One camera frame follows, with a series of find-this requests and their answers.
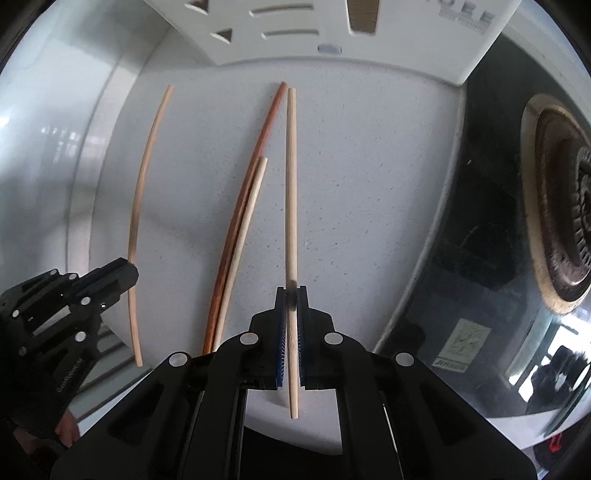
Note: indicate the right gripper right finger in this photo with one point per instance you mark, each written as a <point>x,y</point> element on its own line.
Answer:
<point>303,316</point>

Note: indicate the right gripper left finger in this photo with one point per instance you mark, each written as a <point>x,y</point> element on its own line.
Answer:
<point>279,323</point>

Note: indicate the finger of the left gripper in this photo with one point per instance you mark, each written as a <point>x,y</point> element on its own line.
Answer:
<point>106,284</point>

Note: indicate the person's left hand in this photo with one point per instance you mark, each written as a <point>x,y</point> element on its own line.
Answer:
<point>67,429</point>

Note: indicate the pale short chopstick middle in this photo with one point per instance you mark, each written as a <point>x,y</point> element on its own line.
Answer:
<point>243,231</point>

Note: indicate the reddish brown chopstick middle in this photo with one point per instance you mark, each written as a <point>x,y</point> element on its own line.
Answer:
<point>231,239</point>

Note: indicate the light wood chopstick long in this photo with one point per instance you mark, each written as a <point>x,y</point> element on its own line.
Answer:
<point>135,219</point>

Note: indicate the yellow stove label sticker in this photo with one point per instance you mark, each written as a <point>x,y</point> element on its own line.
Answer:
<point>462,347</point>

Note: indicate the black glass gas stove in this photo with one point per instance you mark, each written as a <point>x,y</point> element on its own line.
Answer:
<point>511,246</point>

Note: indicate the cream utensil holder box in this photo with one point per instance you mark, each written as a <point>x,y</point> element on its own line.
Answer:
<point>444,40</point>

